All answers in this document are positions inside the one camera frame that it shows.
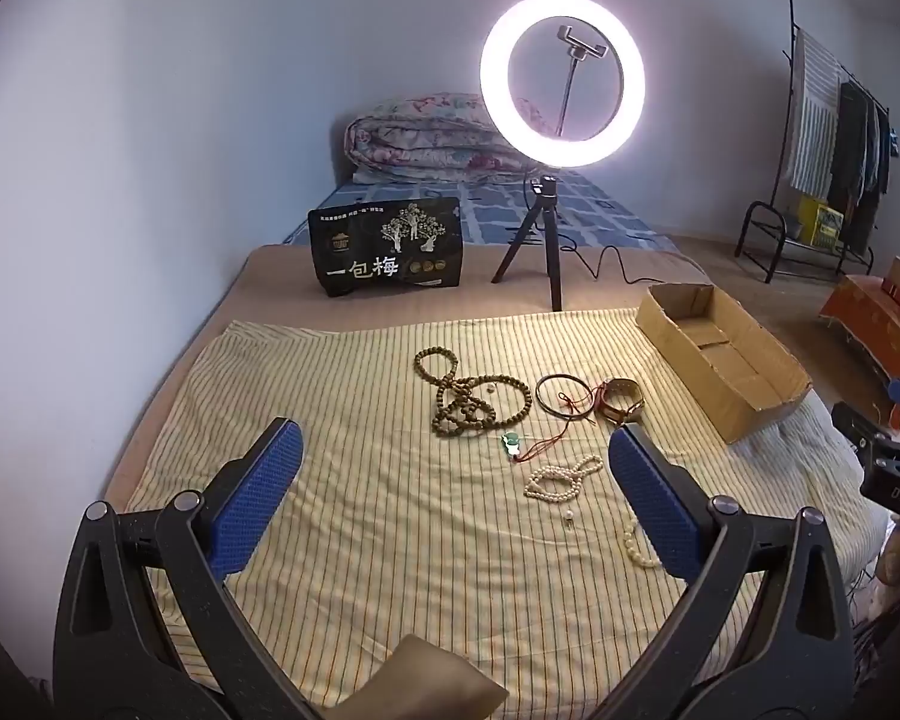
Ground black printed snack bag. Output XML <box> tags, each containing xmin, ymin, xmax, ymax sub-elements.
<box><xmin>307</xmin><ymin>197</ymin><xmax>466</xmax><ymax>299</ymax></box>

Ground pearl necklace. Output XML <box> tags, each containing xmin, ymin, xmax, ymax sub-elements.
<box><xmin>523</xmin><ymin>454</ymin><xmax>605</xmax><ymax>503</ymax></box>

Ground white ring light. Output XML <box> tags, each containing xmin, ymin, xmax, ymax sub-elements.
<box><xmin>480</xmin><ymin>0</ymin><xmax>646</xmax><ymax>168</ymax></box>

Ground tan bed mattress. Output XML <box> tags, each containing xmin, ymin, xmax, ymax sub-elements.
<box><xmin>97</xmin><ymin>240</ymin><xmax>721</xmax><ymax>511</ymax></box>

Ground wooden bead necklace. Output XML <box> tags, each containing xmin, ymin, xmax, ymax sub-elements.
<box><xmin>412</xmin><ymin>347</ymin><xmax>533</xmax><ymax>438</ymax></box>

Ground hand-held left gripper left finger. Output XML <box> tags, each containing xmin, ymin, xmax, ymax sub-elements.
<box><xmin>54</xmin><ymin>417</ymin><xmax>305</xmax><ymax>700</ymax></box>

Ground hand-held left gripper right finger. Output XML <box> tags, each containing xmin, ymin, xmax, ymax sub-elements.
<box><xmin>607</xmin><ymin>422</ymin><xmax>857</xmax><ymax>700</ymax></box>

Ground orange cabinet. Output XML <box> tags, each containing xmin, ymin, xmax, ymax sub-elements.
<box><xmin>819</xmin><ymin>255</ymin><xmax>900</xmax><ymax>391</ymax></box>

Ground yellow striped cloth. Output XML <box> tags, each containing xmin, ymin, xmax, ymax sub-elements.
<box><xmin>124</xmin><ymin>311</ymin><xmax>900</xmax><ymax>720</ymax></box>

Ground cardboard box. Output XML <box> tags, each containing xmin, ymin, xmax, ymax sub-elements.
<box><xmin>636</xmin><ymin>283</ymin><xmax>815</xmax><ymax>445</ymax></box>

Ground black power cable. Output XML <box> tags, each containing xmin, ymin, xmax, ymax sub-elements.
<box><xmin>523</xmin><ymin>176</ymin><xmax>710</xmax><ymax>287</ymax></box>

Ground thin black bangle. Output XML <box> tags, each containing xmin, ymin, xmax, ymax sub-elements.
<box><xmin>534</xmin><ymin>373</ymin><xmax>597</xmax><ymax>419</ymax></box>

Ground striped hanging towel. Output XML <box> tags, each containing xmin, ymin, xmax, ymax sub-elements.
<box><xmin>784</xmin><ymin>30</ymin><xmax>845</xmax><ymax>196</ymax></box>

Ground dark hanging clothes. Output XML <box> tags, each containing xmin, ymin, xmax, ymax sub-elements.
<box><xmin>829</xmin><ymin>79</ymin><xmax>892</xmax><ymax>252</ymax></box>

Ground black clothes rack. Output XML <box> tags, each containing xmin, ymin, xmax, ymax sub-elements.
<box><xmin>769</xmin><ymin>0</ymin><xmax>897</xmax><ymax>275</ymax></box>

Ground cream bead bracelet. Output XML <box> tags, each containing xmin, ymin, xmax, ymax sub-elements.
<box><xmin>621</xmin><ymin>517</ymin><xmax>665</xmax><ymax>569</ymax></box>

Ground black tripod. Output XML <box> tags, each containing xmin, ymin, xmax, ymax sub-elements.
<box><xmin>491</xmin><ymin>175</ymin><xmax>571</xmax><ymax>312</ymax></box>

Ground green pendant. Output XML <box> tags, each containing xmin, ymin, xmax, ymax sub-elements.
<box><xmin>497</xmin><ymin>390</ymin><xmax>597</xmax><ymax>462</ymax></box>

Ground phone holder clamp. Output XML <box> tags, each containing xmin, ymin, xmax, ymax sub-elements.
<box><xmin>557</xmin><ymin>24</ymin><xmax>608</xmax><ymax>140</ymax></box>

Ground yellow box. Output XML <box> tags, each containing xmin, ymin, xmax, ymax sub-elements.
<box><xmin>795</xmin><ymin>195</ymin><xmax>845</xmax><ymax>247</ymax></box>

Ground folded floral quilt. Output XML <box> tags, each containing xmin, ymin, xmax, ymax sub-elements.
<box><xmin>343</xmin><ymin>92</ymin><xmax>563</xmax><ymax>183</ymax></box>

